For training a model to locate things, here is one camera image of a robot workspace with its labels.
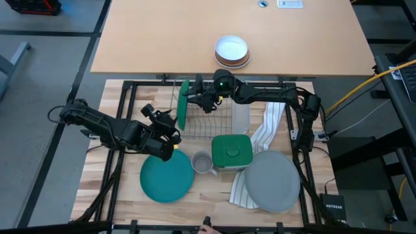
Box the grey desk leg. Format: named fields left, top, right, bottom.
left=0, top=41, right=33, bottom=98

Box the green Cascade detergent tub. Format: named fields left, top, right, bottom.
left=211, top=134, right=254, bottom=172

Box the black Netgear network switch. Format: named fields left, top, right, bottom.
left=320, top=193, right=348, bottom=222

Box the thin white cable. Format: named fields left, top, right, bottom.
left=331, top=99, right=391, bottom=137

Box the thick yellow cable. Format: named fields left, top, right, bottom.
left=324, top=58, right=416, bottom=114

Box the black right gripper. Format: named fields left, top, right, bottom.
left=182, top=73, right=220, bottom=101

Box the teal plate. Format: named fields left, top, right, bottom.
left=139, top=148, right=195, bottom=204

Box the grey plate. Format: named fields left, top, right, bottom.
left=244, top=149, right=302, bottom=214

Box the white plastic cutlery bin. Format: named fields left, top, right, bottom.
left=231, top=97, right=251, bottom=136

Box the person's hand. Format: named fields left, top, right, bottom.
left=197, top=224, right=222, bottom=234

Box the dark green plate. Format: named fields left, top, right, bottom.
left=177, top=79, right=190, bottom=131

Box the light wood desk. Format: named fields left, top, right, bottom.
left=90, top=0, right=376, bottom=77

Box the beige floral mug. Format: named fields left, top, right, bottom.
left=190, top=150, right=218, bottom=177

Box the white striped dish towel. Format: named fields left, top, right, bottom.
left=229, top=101, right=287, bottom=210

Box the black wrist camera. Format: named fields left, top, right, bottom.
left=140, top=103, right=155, bottom=118
left=201, top=97, right=219, bottom=114

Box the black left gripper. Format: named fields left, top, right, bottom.
left=149, top=109, right=181, bottom=145

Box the white bowl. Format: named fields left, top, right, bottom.
left=214, top=34, right=249, bottom=62

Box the black metal rig frame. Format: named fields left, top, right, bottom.
left=0, top=79, right=352, bottom=234

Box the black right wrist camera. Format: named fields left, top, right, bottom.
left=201, top=97, right=219, bottom=114

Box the black keyboard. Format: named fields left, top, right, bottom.
left=398, top=63, right=416, bottom=105

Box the black and red toolbox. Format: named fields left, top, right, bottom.
left=5, top=0, right=62, bottom=16

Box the grey wire dish rack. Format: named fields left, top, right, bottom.
left=170, top=76, right=251, bottom=140

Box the white desk power outlet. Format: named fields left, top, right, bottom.
left=276, top=0, right=304, bottom=9

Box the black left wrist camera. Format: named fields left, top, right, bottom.
left=140, top=103, right=155, bottom=118

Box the brown rimmed white plate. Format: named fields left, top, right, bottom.
left=213, top=48, right=252, bottom=70

